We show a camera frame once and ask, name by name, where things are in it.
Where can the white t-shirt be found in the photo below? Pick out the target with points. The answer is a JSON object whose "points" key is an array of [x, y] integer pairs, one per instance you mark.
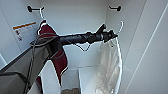
{"points": [[110, 66]]}

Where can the white wardrobe door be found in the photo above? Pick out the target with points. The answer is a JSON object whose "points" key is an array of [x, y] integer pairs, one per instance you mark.
{"points": [[153, 56]]}

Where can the white wardrobe cabinet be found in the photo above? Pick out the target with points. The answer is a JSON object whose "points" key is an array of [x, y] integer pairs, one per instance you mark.
{"points": [[76, 16]]}

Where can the red white jacket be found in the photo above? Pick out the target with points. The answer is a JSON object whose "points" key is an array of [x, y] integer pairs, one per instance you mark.
{"points": [[56, 53]]}

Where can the colourful items on wardrobe bottom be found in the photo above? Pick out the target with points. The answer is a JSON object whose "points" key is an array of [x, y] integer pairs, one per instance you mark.
{"points": [[70, 91]]}

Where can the orange white warning label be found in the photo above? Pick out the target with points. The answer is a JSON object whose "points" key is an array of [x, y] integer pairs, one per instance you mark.
{"points": [[24, 30]]}

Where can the black wall hook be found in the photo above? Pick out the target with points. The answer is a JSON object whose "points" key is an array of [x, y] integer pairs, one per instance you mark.
{"points": [[31, 9], [116, 8]]}

